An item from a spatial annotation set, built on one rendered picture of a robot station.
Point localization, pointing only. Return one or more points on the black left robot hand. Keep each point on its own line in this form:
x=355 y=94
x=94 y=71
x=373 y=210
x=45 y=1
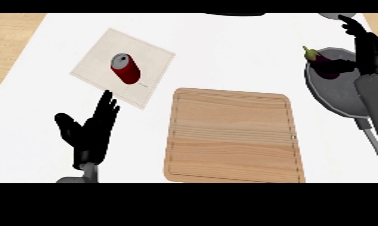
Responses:
x=90 y=136

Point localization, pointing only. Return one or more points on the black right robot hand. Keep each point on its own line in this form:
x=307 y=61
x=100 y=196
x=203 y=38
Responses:
x=366 y=53

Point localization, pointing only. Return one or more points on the purple eggplant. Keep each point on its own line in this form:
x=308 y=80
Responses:
x=324 y=66

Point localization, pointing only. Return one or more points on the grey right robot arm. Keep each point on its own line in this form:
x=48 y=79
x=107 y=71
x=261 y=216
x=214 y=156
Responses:
x=369 y=96

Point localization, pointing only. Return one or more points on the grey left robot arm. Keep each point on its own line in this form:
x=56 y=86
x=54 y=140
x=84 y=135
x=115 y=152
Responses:
x=87 y=173

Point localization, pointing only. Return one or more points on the grey pan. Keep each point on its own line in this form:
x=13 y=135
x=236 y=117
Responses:
x=339 y=96

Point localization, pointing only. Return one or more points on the wooden cutting board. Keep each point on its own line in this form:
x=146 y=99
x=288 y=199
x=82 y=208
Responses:
x=233 y=136

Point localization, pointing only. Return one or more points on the grey round object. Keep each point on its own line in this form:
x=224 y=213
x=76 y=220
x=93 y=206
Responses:
x=336 y=15

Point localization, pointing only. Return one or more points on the red can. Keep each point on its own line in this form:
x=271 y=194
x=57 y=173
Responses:
x=127 y=70

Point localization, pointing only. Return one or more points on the beige placemat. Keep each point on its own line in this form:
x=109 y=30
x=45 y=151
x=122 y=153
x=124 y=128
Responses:
x=104 y=60

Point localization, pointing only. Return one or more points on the dark flat object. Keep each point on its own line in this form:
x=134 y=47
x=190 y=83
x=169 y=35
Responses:
x=236 y=14

